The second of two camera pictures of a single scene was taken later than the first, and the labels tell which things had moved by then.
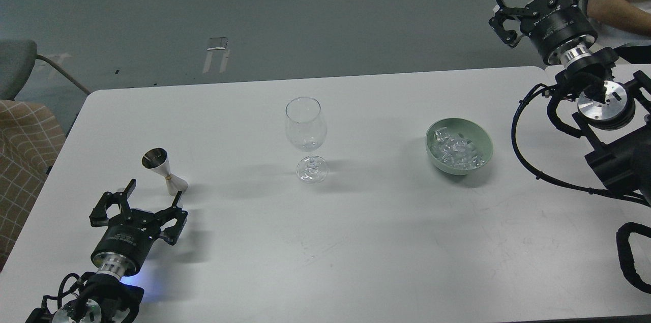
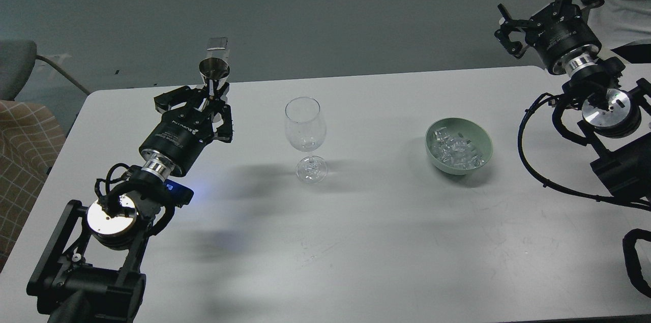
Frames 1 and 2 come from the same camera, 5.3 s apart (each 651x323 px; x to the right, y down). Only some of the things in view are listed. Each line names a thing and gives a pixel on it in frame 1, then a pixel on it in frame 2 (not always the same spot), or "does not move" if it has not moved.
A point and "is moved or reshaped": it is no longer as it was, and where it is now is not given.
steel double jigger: x=157 y=159 is moved or reshaped
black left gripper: x=131 y=236 to x=181 y=136
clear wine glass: x=306 y=128 does not move
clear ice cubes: x=454 y=149 does not move
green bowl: x=459 y=146 does not move
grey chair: x=17 y=59 does not move
